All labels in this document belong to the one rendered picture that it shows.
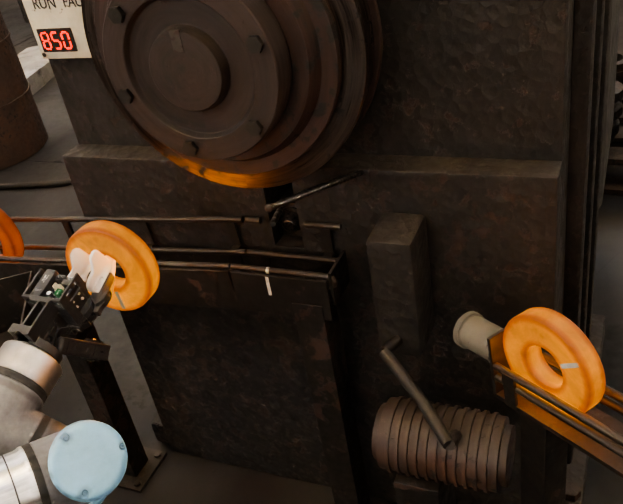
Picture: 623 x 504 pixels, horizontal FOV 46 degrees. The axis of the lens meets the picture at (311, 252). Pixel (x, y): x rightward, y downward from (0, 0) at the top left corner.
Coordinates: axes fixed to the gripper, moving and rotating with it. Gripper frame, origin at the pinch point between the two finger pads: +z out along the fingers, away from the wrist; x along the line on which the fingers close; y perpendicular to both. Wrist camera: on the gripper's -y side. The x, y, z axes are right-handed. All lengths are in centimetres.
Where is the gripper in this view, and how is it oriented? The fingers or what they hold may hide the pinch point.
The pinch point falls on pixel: (108, 256)
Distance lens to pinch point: 121.9
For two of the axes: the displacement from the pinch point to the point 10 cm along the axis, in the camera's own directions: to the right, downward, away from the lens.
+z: 3.2, -7.6, 5.7
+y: -2.5, -6.4, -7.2
